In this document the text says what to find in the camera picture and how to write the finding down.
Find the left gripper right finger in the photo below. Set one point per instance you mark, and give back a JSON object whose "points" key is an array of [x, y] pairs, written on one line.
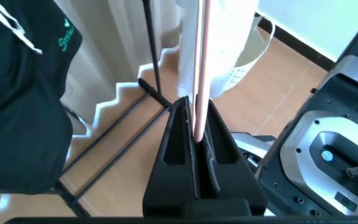
{"points": [[238, 186]]}

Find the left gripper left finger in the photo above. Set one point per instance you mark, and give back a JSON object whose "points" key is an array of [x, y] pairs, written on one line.
{"points": [[172, 186]]}

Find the pink clothes hanger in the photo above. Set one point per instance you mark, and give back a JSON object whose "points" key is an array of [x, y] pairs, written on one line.
{"points": [[203, 62]]}

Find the white garment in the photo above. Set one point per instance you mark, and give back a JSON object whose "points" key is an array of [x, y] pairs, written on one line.
{"points": [[228, 37]]}

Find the black garment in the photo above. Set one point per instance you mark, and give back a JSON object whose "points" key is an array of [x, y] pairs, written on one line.
{"points": [[20, 109]]}

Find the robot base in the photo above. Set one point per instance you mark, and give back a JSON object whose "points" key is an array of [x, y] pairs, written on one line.
{"points": [[322, 149]]}

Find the white laundry basket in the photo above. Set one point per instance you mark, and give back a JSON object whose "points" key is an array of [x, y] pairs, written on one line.
{"points": [[250, 56]]}

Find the black clothes rack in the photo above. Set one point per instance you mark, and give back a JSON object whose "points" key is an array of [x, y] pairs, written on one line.
{"points": [[152, 46]]}

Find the beige curtain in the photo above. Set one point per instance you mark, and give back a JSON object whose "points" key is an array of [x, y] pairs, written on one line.
{"points": [[110, 46]]}

